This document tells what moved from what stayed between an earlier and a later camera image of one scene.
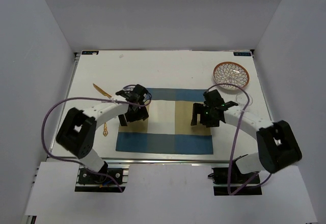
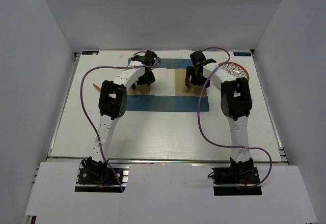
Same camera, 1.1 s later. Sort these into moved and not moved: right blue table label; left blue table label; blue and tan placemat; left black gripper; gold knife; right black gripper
Moved: blue and tan placemat; left black gripper; right black gripper
Not moved: right blue table label; left blue table label; gold knife
